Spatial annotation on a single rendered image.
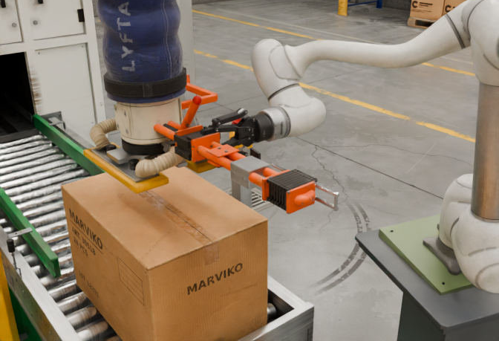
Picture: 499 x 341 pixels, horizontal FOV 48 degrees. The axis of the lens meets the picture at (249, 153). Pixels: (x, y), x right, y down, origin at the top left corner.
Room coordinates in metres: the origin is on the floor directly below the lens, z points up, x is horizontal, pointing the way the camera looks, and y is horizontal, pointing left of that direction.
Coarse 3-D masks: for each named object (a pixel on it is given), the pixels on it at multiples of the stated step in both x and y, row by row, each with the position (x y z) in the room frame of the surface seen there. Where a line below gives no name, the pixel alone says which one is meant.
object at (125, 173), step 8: (112, 144) 1.50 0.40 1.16; (88, 152) 1.52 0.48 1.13; (96, 152) 1.50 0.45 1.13; (104, 152) 1.50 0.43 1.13; (96, 160) 1.46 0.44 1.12; (104, 160) 1.45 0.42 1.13; (112, 160) 1.44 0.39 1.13; (136, 160) 1.38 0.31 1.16; (104, 168) 1.42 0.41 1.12; (112, 168) 1.40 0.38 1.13; (120, 168) 1.39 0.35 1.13; (128, 168) 1.39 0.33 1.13; (120, 176) 1.35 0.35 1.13; (128, 176) 1.33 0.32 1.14; (136, 176) 1.33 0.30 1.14; (152, 176) 1.33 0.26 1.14; (160, 176) 1.34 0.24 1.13; (128, 184) 1.30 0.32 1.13; (136, 184) 1.29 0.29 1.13; (144, 184) 1.29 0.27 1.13; (152, 184) 1.30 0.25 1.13; (160, 184) 1.32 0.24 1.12; (136, 192) 1.27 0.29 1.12
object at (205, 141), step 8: (192, 128) 1.33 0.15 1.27; (200, 128) 1.35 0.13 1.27; (176, 136) 1.29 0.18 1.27; (184, 136) 1.30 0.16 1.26; (208, 136) 1.27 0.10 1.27; (216, 136) 1.29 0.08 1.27; (176, 144) 1.30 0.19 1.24; (184, 144) 1.26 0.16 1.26; (192, 144) 1.24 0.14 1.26; (200, 144) 1.26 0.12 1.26; (208, 144) 1.27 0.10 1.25; (176, 152) 1.29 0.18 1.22; (184, 152) 1.26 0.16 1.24; (192, 152) 1.24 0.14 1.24; (192, 160) 1.24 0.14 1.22
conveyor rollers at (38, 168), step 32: (0, 160) 2.78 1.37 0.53; (32, 160) 2.73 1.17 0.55; (64, 160) 2.74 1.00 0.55; (32, 192) 2.37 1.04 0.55; (0, 224) 2.09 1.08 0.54; (32, 224) 2.09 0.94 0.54; (64, 224) 2.08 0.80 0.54; (32, 256) 1.83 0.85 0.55; (64, 256) 1.82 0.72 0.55; (64, 288) 1.63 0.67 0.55; (96, 320) 1.50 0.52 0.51
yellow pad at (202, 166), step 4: (188, 160) 1.44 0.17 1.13; (200, 160) 1.43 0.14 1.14; (204, 160) 1.43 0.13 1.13; (188, 164) 1.43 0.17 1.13; (192, 164) 1.42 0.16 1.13; (196, 164) 1.41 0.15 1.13; (200, 164) 1.41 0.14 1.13; (204, 164) 1.41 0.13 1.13; (208, 164) 1.41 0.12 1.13; (192, 168) 1.41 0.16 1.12; (196, 168) 1.40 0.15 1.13; (200, 168) 1.40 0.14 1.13; (204, 168) 1.40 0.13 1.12; (208, 168) 1.41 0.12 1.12; (212, 168) 1.42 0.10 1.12; (196, 172) 1.40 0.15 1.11; (200, 172) 1.40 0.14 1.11
